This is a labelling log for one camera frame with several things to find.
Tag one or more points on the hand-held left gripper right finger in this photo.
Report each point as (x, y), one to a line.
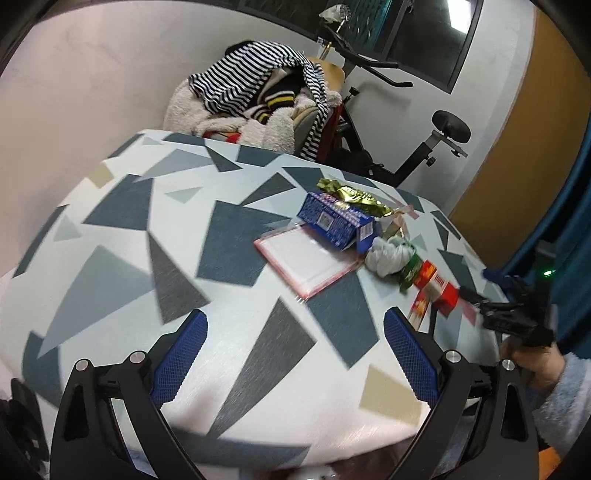
(408, 355)

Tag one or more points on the person's right hand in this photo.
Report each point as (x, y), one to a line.
(538, 364)

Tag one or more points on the red carton box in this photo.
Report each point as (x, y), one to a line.
(436, 286)

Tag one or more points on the clear red-edged plastic sleeve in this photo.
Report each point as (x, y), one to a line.
(304, 258)

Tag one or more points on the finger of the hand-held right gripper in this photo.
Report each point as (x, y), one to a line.
(475, 299)
(496, 276)

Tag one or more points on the dark window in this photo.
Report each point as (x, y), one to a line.
(415, 32)

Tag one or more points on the red cloth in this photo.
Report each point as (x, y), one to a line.
(336, 122)

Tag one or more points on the clear ribbon wrapper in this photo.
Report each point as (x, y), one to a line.
(398, 221)

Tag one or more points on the blue cardboard box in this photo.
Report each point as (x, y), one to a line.
(330, 221)

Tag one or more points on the black yellow-striped garment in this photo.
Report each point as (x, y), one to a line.
(281, 90)

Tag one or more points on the green snack packet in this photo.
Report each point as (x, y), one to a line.
(410, 272)

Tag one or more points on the wooden door panel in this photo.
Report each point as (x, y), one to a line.
(531, 138)

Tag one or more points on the white cloth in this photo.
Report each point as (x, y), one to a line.
(334, 13)

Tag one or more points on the white crumpled plastic bag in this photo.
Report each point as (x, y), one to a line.
(388, 256)

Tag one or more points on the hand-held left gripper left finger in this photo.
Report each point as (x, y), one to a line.
(184, 355)

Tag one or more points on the black exercise bike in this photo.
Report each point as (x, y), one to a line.
(360, 152)

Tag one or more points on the person's right forearm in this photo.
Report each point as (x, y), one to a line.
(565, 406)

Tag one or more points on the black-white striped shirt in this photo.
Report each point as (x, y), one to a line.
(240, 78)

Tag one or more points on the blue curtain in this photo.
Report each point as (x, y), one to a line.
(575, 240)

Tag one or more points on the geometric patterned tablecloth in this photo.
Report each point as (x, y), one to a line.
(138, 258)

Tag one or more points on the gold foil wrapper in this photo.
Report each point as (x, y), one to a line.
(355, 197)

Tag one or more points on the dark cloth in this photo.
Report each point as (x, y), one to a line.
(21, 424)

